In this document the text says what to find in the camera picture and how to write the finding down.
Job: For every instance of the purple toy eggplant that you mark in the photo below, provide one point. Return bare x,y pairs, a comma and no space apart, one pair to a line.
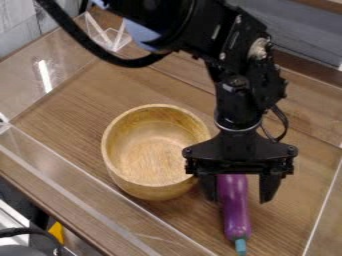
232,194

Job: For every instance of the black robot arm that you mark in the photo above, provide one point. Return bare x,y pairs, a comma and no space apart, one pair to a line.
228,39

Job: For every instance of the yellow black device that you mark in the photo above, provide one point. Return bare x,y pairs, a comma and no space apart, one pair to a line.
42,244

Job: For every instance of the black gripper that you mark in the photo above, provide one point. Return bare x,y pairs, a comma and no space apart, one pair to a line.
239,151

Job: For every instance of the brown wooden bowl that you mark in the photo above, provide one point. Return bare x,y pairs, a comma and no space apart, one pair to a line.
141,145

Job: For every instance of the clear acrylic corner bracket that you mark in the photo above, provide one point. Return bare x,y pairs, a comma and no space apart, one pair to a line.
109,38

